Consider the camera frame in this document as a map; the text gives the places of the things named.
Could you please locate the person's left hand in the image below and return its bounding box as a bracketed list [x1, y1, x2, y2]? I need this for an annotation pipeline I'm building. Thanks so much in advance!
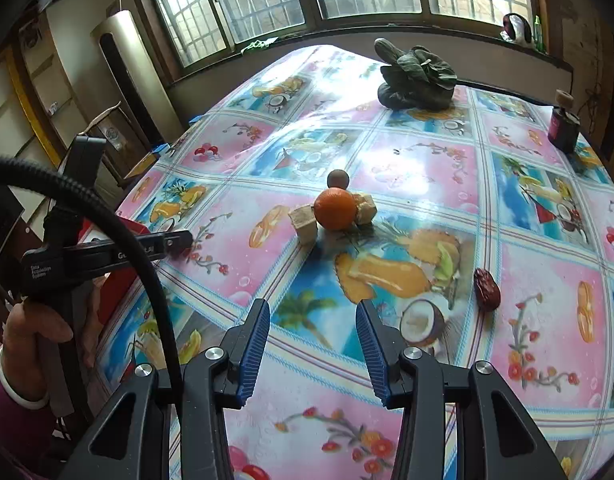
[1, 277, 104, 403]

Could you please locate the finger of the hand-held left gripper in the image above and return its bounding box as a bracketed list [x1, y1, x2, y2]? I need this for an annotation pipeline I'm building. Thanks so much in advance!
[140, 229, 194, 263]

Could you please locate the large orange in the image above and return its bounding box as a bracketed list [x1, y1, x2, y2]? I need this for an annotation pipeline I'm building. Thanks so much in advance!
[313, 187, 359, 232]

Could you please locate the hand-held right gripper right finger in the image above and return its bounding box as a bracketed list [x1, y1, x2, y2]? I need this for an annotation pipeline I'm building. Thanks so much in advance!
[354, 298, 570, 480]

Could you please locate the white standing air conditioner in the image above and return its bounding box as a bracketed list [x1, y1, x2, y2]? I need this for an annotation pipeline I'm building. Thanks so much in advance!
[91, 10, 183, 151]

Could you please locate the fruit print plastic tablecloth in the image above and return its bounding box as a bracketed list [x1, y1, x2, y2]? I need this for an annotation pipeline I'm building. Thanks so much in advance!
[94, 45, 614, 480]

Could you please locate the white bangle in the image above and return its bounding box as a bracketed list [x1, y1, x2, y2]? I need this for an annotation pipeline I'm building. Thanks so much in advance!
[0, 344, 51, 409]

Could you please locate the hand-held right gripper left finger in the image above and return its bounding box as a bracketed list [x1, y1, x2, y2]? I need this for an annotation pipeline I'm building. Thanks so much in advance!
[72, 298, 273, 480]

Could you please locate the brown cardboard box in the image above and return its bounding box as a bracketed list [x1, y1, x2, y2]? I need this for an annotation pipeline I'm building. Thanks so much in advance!
[84, 102, 155, 181]

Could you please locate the dark jar with pink label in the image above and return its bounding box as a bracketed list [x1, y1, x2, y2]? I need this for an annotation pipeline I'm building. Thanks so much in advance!
[547, 89, 582, 156]

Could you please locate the dark red date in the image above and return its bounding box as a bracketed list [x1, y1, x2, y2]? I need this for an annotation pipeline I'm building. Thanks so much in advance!
[473, 267, 502, 311]

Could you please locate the dark green cloth bundle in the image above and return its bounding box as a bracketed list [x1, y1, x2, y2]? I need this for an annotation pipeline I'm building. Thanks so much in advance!
[374, 37, 459, 111]

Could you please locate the thick black ribbed cable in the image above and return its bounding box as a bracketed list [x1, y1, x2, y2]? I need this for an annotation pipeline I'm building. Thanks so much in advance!
[0, 154, 185, 411]

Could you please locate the person's left forearm pink sleeve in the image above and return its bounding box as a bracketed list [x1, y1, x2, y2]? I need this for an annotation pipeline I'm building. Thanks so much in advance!
[0, 347, 60, 480]

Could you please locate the green cloth on windowsill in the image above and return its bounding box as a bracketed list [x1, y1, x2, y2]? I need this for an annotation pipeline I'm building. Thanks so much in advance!
[239, 37, 280, 55]

